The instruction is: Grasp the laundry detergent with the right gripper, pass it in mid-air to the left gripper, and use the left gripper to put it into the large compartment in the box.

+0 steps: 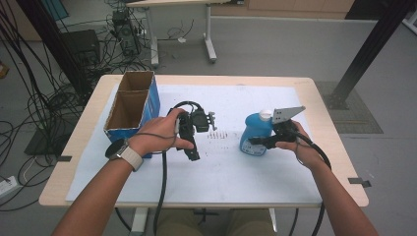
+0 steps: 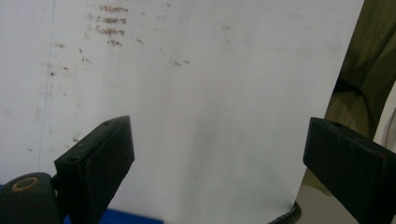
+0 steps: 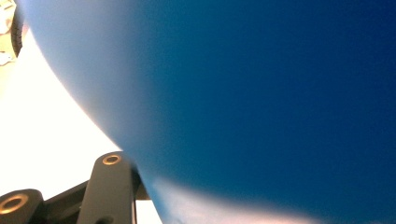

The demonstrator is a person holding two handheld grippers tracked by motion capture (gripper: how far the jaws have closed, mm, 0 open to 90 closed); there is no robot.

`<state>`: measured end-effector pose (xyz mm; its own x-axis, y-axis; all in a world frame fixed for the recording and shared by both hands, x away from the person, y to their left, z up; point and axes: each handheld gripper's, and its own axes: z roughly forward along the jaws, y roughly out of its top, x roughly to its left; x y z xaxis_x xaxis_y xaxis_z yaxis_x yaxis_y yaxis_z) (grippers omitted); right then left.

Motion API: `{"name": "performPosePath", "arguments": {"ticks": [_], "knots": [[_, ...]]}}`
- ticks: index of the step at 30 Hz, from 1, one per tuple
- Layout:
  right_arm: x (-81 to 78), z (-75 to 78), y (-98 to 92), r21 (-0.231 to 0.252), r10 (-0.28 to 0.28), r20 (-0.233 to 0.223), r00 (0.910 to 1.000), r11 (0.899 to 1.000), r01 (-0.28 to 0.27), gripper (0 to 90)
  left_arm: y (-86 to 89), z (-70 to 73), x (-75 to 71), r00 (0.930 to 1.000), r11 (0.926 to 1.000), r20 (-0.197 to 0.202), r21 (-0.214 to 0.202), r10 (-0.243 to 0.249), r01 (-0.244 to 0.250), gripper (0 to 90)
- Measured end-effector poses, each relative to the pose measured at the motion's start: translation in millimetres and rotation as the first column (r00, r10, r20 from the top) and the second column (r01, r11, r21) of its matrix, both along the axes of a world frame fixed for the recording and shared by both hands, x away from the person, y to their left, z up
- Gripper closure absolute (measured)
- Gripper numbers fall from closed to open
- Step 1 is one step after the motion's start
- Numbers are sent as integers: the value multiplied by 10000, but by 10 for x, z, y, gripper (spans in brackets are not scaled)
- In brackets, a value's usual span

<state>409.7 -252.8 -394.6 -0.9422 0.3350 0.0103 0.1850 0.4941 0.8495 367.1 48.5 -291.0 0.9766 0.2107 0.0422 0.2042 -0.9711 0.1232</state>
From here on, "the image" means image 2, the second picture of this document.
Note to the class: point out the olive green cloth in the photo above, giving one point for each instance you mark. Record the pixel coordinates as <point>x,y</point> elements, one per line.
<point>373,46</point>

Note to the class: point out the blue cardboard box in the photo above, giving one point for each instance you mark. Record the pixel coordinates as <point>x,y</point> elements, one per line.
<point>134,218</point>

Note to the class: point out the white cloth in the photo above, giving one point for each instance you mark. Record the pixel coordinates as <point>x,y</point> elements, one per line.
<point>389,127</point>

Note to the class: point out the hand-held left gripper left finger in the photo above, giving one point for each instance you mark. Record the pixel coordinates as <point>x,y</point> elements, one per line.
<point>96,161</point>

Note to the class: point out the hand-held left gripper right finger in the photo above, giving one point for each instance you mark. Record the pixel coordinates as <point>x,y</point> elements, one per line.
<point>351,168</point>

